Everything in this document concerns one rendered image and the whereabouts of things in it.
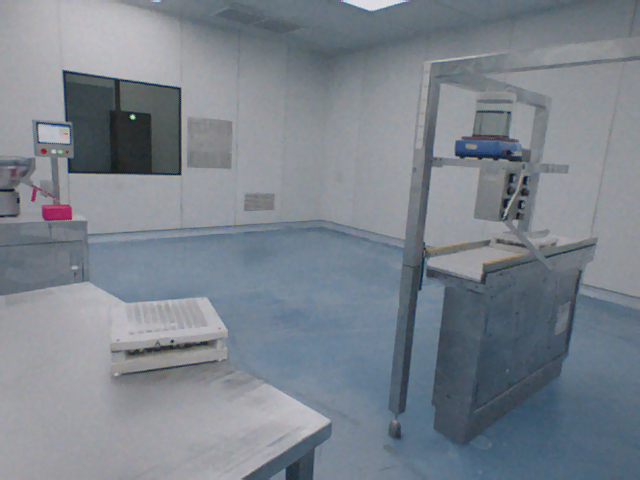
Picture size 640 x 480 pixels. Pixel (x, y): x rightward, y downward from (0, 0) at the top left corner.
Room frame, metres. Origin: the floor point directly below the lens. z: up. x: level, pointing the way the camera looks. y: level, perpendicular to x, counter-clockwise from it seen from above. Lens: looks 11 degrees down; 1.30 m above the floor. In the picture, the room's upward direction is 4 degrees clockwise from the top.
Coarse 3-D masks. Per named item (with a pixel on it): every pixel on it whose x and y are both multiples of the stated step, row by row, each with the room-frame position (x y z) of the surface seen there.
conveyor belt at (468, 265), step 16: (560, 240) 2.64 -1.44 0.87; (576, 240) 2.67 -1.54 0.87; (448, 256) 2.00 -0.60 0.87; (464, 256) 2.02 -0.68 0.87; (480, 256) 2.04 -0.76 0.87; (496, 256) 2.07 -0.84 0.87; (512, 256) 2.10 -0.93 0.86; (448, 272) 1.85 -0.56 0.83; (464, 272) 1.79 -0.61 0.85; (480, 272) 1.75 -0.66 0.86
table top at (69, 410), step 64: (0, 320) 1.11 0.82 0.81; (64, 320) 1.13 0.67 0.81; (0, 384) 0.81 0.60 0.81; (64, 384) 0.82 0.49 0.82; (128, 384) 0.83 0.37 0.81; (192, 384) 0.85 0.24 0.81; (256, 384) 0.86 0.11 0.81; (0, 448) 0.63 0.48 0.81; (64, 448) 0.63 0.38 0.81; (128, 448) 0.64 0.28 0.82; (192, 448) 0.65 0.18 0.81; (256, 448) 0.66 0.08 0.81
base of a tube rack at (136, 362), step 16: (128, 352) 0.92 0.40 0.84; (144, 352) 0.92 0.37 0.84; (160, 352) 0.93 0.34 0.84; (176, 352) 0.93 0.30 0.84; (192, 352) 0.94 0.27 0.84; (208, 352) 0.95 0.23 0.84; (224, 352) 0.96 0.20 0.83; (112, 368) 0.86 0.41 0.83; (128, 368) 0.87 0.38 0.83; (144, 368) 0.89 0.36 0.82; (160, 368) 0.90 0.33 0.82
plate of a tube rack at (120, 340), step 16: (112, 304) 1.08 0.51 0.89; (208, 304) 1.12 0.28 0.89; (112, 320) 0.98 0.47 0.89; (208, 320) 1.01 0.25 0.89; (112, 336) 0.90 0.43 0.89; (128, 336) 0.90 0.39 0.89; (144, 336) 0.90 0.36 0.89; (160, 336) 0.91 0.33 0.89; (176, 336) 0.92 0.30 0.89; (192, 336) 0.93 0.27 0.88; (208, 336) 0.94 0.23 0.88; (224, 336) 0.96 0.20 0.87
